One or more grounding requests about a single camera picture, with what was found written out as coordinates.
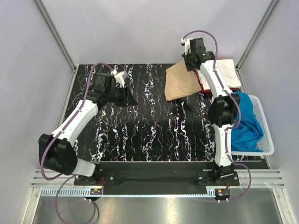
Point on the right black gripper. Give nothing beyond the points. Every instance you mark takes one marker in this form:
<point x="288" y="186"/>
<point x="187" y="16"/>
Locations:
<point x="189" y="68"/>

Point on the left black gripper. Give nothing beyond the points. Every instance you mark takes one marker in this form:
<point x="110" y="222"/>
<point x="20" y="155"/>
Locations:
<point x="127" y="98"/>

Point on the beige t shirt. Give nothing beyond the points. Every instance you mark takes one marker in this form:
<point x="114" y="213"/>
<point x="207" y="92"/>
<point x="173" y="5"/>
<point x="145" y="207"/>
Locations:
<point x="180" y="83"/>

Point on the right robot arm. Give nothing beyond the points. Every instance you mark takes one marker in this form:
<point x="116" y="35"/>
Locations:
<point x="224" y="107"/>

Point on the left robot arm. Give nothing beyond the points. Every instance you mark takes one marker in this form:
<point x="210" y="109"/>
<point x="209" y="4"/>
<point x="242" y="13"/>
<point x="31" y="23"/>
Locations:
<point x="56" y="150"/>

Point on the folded white t shirt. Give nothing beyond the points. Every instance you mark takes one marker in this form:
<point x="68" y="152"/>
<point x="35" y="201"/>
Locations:
<point x="227" y="69"/>

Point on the folded red t shirt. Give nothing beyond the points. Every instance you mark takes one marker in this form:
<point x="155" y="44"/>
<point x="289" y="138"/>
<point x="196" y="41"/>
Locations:
<point x="230" y="78"/>

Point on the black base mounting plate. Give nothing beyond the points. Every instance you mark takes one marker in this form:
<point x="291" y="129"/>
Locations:
<point x="160" y="178"/>

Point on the blue t shirt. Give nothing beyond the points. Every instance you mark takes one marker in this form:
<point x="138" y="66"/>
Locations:
<point x="246" y="136"/>

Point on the white plastic laundry basket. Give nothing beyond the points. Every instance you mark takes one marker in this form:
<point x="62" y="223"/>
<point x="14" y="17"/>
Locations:
<point x="265" y="144"/>

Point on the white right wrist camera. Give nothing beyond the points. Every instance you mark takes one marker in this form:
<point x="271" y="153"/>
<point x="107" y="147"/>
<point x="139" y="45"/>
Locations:
<point x="186" y="44"/>

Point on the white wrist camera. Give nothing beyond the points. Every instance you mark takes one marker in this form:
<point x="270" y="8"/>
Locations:
<point x="119" y="78"/>
<point x="186" y="44"/>

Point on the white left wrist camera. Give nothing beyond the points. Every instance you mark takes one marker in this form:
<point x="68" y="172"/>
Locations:
<point x="119" y="78"/>

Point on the right aluminium frame post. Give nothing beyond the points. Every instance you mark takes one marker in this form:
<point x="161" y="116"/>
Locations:
<point x="263" y="22"/>

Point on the aluminium frame post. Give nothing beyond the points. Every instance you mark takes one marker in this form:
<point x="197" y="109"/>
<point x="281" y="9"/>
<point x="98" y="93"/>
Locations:
<point x="263" y="22"/>
<point x="52" y="29"/>

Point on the grey slotted cable duct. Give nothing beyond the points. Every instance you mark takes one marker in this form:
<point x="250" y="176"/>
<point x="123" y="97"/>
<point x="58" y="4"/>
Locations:
<point x="72" y="192"/>

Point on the left aluminium frame post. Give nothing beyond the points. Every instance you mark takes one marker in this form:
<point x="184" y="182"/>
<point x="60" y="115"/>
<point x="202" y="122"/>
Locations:
<point x="52" y="29"/>

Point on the aluminium rail profile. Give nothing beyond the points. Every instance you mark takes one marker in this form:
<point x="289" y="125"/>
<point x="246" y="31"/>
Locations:
<point x="260" y="178"/>

